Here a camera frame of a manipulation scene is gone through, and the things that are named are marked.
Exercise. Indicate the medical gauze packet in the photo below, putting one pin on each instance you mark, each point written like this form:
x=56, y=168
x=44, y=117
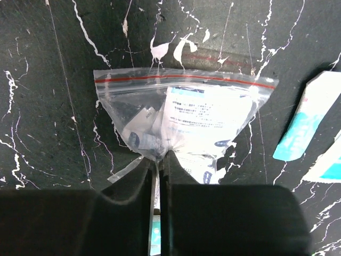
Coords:
x=327, y=167

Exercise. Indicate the teal ointment tube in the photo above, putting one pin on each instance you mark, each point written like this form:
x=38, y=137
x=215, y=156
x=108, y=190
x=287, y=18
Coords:
x=318, y=97

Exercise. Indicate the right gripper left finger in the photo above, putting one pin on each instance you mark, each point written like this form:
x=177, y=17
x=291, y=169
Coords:
x=114, y=221

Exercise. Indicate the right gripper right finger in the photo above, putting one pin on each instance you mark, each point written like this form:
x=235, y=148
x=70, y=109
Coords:
x=201, y=219

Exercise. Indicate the clear zip bag of wipes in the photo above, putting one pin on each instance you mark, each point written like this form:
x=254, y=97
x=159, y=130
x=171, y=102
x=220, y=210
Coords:
x=194, y=113

